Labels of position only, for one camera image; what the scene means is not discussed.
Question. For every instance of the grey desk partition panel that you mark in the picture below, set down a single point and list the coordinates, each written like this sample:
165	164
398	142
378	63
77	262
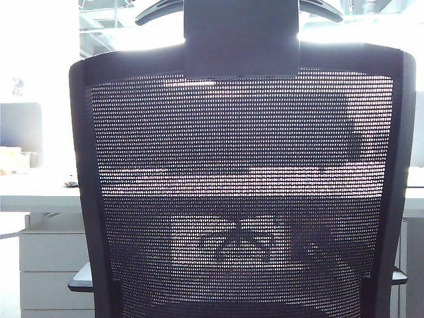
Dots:
418	132
20	124

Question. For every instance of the black mesh office chair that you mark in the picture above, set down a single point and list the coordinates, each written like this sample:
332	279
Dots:
242	139

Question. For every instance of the clear glass jar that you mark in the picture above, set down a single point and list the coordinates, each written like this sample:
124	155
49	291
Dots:
30	159

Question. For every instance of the small wall sticker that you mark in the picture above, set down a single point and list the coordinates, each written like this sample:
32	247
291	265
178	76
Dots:
17	86

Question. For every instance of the black star chair base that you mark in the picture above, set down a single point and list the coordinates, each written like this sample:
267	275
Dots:
239	233

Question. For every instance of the patterned cloth bundle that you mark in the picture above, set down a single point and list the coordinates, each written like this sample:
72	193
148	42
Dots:
70	183

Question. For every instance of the yellow food container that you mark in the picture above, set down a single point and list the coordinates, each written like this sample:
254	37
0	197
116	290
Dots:
9	159

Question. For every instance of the white drawer cabinet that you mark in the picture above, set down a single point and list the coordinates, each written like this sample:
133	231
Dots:
49	261

